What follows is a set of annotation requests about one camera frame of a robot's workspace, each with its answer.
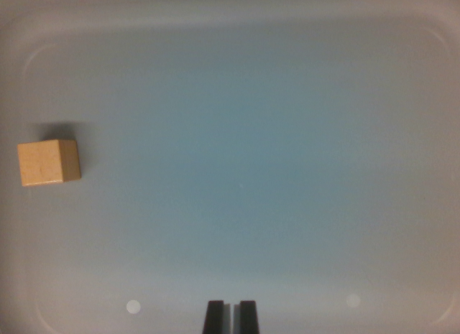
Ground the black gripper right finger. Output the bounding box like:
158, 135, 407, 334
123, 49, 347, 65
233, 300, 261, 334

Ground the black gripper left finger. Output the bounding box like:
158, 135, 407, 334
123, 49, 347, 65
202, 300, 231, 334

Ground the light wooden cube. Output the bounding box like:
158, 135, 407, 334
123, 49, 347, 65
17, 139, 81, 187

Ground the white plastic tray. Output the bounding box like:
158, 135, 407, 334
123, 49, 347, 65
0, 0, 460, 334

